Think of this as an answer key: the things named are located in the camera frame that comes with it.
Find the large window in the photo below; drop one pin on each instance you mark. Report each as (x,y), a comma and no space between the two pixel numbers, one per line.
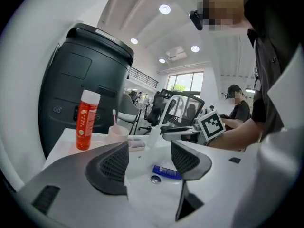
(185,82)

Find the beige chair with black legs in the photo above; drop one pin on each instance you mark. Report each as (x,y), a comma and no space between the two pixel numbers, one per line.
(128,117)

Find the person's right forearm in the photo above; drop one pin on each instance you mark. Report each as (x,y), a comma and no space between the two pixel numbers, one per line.
(240,134)

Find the pink cup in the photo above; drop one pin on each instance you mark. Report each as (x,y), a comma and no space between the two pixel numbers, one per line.
(117,135)

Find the white curved faucet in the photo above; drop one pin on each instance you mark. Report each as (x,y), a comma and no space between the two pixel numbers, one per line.
(174,98)

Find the person's black shirt torso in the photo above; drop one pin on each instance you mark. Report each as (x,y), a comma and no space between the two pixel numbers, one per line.
(268,44)

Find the blue bottle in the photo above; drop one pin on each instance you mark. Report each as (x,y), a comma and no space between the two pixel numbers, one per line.
(166,172)

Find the pink toothbrush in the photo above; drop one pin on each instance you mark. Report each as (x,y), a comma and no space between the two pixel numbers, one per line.
(114,117)

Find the black mesh office chair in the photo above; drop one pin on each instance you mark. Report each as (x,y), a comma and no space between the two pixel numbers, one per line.
(161,106)

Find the orange bottle with white cap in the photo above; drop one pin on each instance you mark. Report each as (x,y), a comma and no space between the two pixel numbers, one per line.
(86,122)

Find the person's head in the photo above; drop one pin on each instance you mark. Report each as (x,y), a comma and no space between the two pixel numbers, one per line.
(225,11)

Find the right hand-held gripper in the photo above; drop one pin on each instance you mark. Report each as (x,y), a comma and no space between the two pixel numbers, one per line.
(211,125)

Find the large black appliance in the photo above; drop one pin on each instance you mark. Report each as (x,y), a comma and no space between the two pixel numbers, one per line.
(85,68)

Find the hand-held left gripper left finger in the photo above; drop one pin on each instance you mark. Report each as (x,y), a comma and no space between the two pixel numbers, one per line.
(71,174)

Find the round ceiling light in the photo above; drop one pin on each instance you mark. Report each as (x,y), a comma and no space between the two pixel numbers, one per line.
(164,9)
(162,60)
(134,40)
(195,48)

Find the black head-worn camera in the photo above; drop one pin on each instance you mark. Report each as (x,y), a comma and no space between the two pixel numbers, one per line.
(197,20)

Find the white sink basin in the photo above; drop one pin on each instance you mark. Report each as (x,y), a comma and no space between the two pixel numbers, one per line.
(152,155)

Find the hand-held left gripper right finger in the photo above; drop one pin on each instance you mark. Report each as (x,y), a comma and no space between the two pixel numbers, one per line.
(225,186)

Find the black balcony railing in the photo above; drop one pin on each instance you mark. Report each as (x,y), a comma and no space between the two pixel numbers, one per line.
(145,77)

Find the metal sink drain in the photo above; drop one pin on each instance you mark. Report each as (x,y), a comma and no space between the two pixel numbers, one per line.
(155,179)

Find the soap dish with soap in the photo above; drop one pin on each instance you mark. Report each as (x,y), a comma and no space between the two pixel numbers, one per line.
(136,144)

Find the ceiling air vent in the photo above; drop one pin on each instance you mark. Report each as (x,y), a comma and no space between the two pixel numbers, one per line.
(176,53)

